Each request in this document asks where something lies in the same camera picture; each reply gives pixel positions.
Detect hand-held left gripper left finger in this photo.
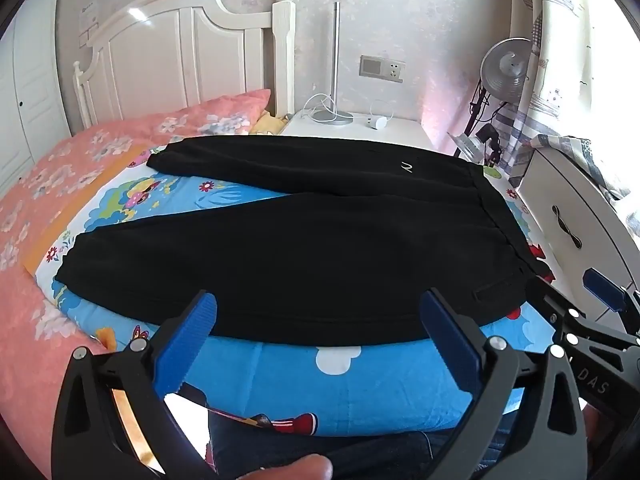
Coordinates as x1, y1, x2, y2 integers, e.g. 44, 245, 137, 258
50, 290, 221, 480

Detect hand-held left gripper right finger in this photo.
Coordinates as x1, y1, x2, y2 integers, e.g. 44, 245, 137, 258
420, 287, 589, 480

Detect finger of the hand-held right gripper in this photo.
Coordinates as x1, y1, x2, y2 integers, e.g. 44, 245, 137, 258
524, 276, 590, 357
581, 267, 640, 335

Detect black pants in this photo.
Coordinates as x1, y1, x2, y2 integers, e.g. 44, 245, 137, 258
54, 135, 551, 348

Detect person's left hand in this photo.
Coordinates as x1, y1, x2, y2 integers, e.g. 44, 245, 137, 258
235, 454, 334, 480

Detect cartoon printed blue blanket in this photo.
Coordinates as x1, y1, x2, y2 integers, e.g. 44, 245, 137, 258
22, 142, 557, 438

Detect white drawer cabinet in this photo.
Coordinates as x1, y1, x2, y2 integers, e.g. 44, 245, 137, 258
515, 147, 640, 311

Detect grey plaid cloth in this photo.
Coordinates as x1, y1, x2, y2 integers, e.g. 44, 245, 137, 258
530, 134, 632, 202

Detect person's jeans leg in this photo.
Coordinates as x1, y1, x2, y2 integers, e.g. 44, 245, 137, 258
207, 407, 521, 480

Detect pink floral bedsheet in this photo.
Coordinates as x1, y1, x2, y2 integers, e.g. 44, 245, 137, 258
0, 89, 273, 453

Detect white nightstand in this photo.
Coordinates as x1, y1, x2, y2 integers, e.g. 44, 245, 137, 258
277, 110, 442, 154

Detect yellow pillow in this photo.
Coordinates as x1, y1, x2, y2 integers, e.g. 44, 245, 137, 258
250, 112, 291, 136

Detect small white charger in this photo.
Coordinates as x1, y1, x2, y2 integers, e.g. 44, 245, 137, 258
366, 99, 397, 129

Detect round white fan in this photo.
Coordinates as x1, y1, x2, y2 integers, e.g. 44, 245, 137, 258
452, 37, 534, 166

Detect printed cream curtain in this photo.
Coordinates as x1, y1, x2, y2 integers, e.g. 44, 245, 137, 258
510, 0, 640, 191

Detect white wooden headboard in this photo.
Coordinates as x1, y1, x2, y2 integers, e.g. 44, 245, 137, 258
72, 0, 297, 136

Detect white wardrobe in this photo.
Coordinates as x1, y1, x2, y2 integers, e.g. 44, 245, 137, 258
0, 0, 73, 191

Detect silver pole lamp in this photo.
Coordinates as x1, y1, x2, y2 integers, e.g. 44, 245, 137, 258
311, 1, 354, 127

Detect dark drawer handle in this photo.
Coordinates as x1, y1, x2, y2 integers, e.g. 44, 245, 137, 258
552, 204, 584, 249

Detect white cable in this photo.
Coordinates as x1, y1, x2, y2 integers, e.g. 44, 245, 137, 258
299, 92, 337, 122

